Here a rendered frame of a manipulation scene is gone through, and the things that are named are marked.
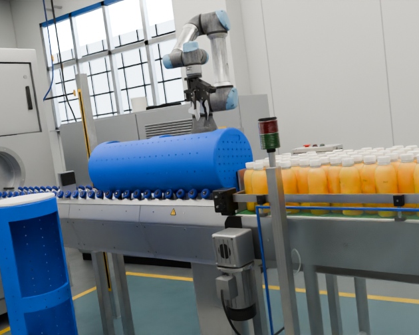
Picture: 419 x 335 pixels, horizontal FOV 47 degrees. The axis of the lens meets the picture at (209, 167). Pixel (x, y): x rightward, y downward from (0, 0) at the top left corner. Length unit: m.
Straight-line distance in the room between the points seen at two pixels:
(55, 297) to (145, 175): 0.67
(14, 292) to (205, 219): 0.88
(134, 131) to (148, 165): 2.20
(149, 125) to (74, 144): 1.03
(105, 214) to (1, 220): 0.59
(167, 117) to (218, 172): 2.23
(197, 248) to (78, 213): 0.85
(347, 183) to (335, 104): 3.18
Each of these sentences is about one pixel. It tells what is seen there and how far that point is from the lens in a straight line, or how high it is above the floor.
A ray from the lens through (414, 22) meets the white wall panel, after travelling 4.65.
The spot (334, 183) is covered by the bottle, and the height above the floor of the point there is 1.00.
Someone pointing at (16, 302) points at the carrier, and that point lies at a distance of 2.33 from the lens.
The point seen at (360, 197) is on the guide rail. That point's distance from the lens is 1.62.
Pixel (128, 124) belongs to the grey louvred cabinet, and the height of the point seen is 1.34.
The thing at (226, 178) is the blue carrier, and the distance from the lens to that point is 2.06.
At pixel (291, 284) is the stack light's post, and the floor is 0.71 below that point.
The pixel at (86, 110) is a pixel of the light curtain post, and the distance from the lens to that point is 3.35.
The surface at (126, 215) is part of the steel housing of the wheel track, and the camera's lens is 2.48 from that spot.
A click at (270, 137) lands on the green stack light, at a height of 1.19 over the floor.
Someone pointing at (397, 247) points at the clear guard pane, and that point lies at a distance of 1.55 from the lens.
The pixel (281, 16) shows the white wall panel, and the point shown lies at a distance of 5.06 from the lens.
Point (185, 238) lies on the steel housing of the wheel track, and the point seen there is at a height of 0.76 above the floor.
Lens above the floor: 1.27
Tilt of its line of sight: 5 degrees down
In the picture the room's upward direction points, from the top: 7 degrees counter-clockwise
